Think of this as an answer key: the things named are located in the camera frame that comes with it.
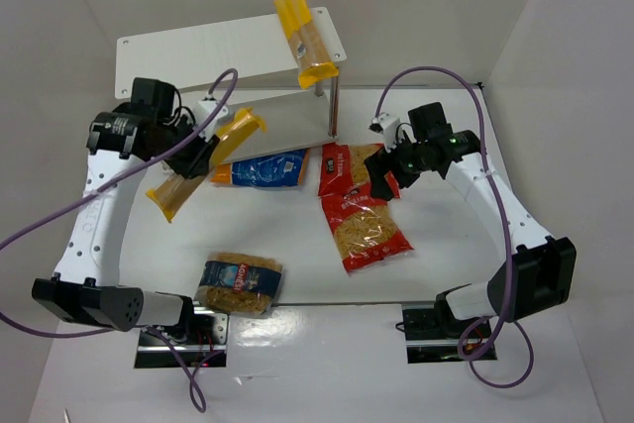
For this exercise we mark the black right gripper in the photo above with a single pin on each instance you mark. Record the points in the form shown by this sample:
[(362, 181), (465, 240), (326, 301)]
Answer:
[(389, 165)]

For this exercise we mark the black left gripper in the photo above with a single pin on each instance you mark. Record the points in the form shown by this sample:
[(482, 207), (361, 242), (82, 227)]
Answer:
[(192, 158)]

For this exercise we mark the yellow spaghetti packet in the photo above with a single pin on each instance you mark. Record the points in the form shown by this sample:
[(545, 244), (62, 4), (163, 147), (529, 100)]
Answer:
[(305, 43), (175, 191)]

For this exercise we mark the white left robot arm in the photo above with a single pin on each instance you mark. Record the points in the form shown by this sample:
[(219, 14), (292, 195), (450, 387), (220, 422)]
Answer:
[(85, 286)]

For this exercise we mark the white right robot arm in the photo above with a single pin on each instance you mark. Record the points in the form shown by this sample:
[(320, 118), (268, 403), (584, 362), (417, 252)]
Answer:
[(536, 269)]

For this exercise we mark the blue and orange pasta bag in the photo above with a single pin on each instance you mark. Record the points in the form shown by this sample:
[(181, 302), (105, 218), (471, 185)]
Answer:
[(272, 171)]

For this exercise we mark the white two-tier shelf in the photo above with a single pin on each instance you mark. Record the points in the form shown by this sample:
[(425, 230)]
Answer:
[(192, 58)]

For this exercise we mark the blue Agnesi pasta bag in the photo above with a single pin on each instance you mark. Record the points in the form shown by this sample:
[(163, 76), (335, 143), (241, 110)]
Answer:
[(239, 284)]

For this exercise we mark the yellow spaghetti packet on shelf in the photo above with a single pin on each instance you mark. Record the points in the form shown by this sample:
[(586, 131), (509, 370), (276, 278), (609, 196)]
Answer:
[(305, 43)]

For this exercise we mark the red macaroni bag rear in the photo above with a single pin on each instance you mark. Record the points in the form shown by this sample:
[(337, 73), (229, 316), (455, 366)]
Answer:
[(344, 175)]

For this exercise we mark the red macaroni bag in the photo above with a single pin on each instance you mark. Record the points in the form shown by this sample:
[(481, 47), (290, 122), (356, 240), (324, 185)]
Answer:
[(344, 175), (362, 228)]

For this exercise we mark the red macaroni bag front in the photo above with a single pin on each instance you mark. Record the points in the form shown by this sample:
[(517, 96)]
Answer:
[(362, 228)]

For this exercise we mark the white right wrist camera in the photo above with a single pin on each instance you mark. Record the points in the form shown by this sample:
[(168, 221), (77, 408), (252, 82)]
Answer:
[(389, 126)]

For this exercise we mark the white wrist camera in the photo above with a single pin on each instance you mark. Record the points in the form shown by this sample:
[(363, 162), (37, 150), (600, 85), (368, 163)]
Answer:
[(207, 119), (389, 126)]

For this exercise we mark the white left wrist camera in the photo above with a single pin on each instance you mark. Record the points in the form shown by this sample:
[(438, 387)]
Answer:
[(207, 119)]

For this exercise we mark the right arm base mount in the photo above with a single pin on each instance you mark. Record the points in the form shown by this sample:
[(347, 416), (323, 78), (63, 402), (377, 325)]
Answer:
[(427, 339)]

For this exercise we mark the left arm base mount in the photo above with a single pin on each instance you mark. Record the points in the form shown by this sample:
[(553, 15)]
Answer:
[(206, 347)]

